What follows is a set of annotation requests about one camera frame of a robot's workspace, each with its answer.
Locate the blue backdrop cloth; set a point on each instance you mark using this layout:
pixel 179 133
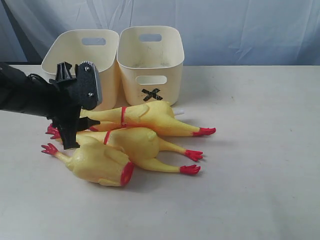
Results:
pixel 213 32

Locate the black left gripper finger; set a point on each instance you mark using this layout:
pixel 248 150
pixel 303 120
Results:
pixel 68 130
pixel 63 71

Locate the cream bin marked X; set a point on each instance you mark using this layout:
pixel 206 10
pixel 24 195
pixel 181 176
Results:
pixel 150 59

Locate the whole yellow rubber chicken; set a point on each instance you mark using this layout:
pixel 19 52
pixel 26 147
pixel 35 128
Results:
pixel 156 115

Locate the headless rubber chicken body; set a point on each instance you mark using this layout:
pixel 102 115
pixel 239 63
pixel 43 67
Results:
pixel 95 162

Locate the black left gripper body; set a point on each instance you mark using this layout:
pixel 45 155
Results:
pixel 65 104

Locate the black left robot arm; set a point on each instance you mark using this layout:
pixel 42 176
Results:
pixel 25 94

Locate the cream bin marked O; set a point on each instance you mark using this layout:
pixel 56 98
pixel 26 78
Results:
pixel 98 46

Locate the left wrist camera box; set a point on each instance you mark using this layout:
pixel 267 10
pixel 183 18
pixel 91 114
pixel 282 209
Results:
pixel 89 85

